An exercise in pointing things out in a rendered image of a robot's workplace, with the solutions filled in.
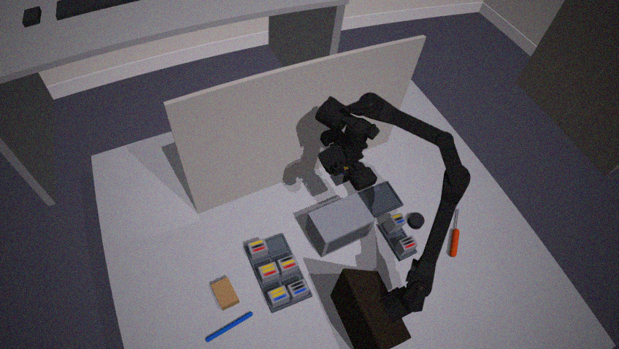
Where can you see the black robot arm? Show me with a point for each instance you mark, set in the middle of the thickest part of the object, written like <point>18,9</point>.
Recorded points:
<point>398,302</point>

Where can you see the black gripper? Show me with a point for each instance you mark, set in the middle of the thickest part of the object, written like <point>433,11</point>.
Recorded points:
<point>359,176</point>

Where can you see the blue rod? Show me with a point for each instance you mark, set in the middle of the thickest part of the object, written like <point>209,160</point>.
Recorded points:
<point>226,328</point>

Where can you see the tan cardboard box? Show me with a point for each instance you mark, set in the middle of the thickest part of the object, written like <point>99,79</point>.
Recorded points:
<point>225,293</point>

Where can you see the orange-handled screwdriver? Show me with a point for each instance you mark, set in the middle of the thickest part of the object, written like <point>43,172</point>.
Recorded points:
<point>455,238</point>

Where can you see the grey flat panel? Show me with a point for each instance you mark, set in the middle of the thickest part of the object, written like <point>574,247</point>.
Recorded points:
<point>243,136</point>

